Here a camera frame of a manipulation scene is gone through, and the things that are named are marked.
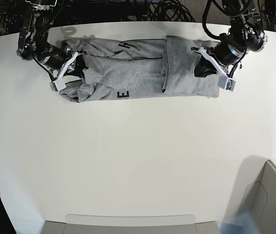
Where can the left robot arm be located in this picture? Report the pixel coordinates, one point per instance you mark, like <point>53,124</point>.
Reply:
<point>246,33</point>

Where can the grey T-shirt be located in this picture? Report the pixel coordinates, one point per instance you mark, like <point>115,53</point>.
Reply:
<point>139,68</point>

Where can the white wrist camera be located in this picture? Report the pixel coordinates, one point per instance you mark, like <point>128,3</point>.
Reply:
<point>58,85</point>
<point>226,83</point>

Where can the grey side bin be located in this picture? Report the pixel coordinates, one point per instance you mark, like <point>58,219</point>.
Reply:
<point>257,211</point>

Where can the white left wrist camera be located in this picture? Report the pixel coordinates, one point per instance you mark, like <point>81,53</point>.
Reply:
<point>226,83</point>

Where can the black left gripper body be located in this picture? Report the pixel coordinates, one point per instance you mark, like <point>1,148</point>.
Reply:
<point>223,58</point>

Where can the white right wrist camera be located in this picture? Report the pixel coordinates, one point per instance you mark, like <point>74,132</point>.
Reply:
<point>58,85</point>

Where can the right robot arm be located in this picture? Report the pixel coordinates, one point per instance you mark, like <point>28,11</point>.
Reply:
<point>33,45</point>

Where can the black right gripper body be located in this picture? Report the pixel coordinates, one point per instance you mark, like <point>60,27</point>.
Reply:
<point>56,58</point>

